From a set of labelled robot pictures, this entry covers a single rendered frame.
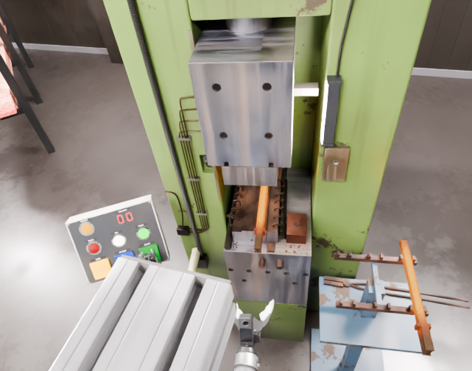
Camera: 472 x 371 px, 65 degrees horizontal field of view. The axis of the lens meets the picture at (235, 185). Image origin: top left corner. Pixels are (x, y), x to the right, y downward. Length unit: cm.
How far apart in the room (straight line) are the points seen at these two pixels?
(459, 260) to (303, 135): 158
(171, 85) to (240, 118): 29
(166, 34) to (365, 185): 94
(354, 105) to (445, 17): 329
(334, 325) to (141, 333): 148
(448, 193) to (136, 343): 319
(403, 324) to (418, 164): 200
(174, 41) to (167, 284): 105
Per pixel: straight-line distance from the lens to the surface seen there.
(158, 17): 124
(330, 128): 133
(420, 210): 315
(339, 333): 169
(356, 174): 153
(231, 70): 110
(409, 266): 158
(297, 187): 186
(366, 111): 134
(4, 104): 384
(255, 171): 132
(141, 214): 153
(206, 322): 25
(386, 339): 172
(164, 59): 130
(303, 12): 117
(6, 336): 299
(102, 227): 155
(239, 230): 161
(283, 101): 113
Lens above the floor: 225
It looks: 45 degrees down
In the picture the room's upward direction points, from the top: 7 degrees counter-clockwise
